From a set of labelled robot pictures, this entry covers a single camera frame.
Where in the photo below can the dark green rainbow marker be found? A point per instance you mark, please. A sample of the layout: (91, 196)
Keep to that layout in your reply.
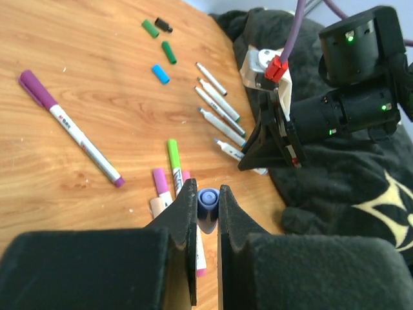
(220, 111)

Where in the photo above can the black floral pillow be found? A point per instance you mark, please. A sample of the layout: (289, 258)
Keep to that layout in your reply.
(346, 188)

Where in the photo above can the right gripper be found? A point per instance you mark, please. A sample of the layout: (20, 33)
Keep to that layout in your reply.
(274, 142)

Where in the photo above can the black cap marker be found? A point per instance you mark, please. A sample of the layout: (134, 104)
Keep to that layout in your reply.
(221, 89)

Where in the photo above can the beige cap marker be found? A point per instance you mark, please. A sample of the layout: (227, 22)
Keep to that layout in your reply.
(157, 206)

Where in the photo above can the black pen cap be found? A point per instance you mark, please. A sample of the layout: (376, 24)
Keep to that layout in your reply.
(163, 25)

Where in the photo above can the light green cap marker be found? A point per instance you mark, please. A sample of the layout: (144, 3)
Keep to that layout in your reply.
(175, 165)

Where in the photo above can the pink cap marker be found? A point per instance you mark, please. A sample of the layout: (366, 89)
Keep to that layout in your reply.
(201, 264)

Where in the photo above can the sky blue pen cap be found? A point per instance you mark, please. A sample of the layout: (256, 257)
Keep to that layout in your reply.
(161, 74)

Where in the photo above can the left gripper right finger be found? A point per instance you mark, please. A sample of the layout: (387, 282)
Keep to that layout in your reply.
(259, 270)

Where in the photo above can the purple cap marker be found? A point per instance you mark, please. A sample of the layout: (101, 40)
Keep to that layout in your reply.
(44, 99)

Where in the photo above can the periwinkle cap marker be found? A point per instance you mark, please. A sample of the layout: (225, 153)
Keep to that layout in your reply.
(237, 155)

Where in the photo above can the dark green pen cap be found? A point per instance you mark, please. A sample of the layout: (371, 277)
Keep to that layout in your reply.
(169, 53)

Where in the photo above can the sky blue cap marker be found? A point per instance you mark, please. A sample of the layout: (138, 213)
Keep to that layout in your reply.
(222, 127)

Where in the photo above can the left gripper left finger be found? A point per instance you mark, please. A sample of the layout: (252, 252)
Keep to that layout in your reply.
(153, 267)

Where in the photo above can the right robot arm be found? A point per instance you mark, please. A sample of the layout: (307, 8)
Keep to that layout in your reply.
(364, 63)

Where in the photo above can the lilac cap marker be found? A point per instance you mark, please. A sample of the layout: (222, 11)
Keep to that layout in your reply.
(162, 186)

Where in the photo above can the periwinkle pen cap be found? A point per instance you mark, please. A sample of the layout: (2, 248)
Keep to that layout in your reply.
(207, 209)

